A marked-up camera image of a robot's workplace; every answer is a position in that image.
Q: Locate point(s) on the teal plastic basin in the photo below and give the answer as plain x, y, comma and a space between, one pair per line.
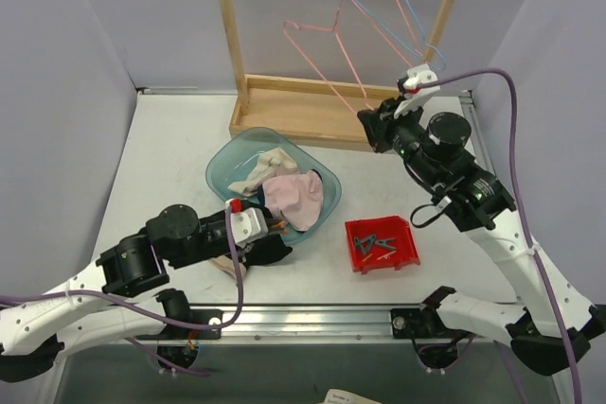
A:
235, 160

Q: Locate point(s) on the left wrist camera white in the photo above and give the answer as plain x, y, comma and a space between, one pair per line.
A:
246, 225

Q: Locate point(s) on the wooden clothes rack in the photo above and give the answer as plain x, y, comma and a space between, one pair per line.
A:
306, 110

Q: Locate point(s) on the aluminium mounting rail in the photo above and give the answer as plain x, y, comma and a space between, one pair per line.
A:
273, 325

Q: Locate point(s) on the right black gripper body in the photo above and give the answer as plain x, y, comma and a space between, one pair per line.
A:
375, 125

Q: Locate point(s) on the beige pink underwear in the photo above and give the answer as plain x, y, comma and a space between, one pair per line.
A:
271, 163

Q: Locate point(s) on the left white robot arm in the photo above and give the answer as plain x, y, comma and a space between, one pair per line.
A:
124, 294

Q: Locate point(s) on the black underwear beige waistband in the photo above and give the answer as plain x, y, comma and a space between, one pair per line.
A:
264, 252

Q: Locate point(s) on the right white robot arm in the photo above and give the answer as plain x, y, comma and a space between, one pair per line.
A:
552, 324

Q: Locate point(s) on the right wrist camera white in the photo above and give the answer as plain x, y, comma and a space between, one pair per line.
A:
416, 87

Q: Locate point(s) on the pink underwear navy trim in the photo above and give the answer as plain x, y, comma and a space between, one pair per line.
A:
297, 198

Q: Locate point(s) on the red plastic bin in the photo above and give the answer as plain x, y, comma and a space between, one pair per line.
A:
391, 226

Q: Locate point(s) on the teal clothespin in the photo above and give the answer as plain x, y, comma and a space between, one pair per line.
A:
373, 237
386, 244
363, 247

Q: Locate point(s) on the blue wire hanger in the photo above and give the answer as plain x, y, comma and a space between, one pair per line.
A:
421, 47

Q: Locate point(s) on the paper sheet bottom edge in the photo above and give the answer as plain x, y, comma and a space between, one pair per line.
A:
337, 396

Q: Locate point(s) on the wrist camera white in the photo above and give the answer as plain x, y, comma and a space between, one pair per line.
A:
416, 87
246, 225

